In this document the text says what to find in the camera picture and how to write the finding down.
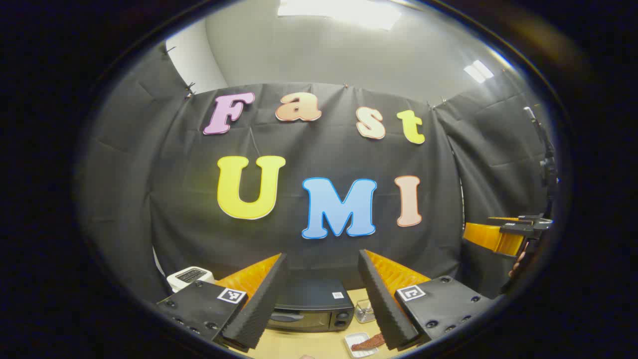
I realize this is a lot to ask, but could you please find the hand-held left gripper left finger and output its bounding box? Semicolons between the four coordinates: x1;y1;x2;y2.
156;252;289;352

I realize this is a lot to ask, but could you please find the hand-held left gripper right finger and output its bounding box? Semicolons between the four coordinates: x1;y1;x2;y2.
357;249;496;351

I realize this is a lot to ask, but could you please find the red-brown roasted meat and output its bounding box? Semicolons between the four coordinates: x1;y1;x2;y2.
350;333;386;352

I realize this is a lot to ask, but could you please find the black electric oven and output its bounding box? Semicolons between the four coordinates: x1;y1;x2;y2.
267;278;355;333

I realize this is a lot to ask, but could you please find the small white ribbed tray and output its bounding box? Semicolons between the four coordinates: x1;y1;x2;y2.
344;332;379;359

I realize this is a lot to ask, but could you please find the black stand pole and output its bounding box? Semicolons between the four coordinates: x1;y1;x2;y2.
523;106;559;216

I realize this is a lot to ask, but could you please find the white toaster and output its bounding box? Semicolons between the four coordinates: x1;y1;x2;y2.
166;266;216;293

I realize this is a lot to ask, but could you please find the black backdrop cloth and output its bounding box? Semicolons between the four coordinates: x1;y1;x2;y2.
75;42;555;306

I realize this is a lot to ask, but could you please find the small ceiling light panel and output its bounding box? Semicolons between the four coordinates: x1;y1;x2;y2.
464;60;494;83

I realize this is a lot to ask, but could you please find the large ceiling light panel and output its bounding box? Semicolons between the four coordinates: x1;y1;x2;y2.
278;0;402;29

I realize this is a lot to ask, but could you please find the metal wire basket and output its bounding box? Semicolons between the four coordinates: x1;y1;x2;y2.
355;299;376;324

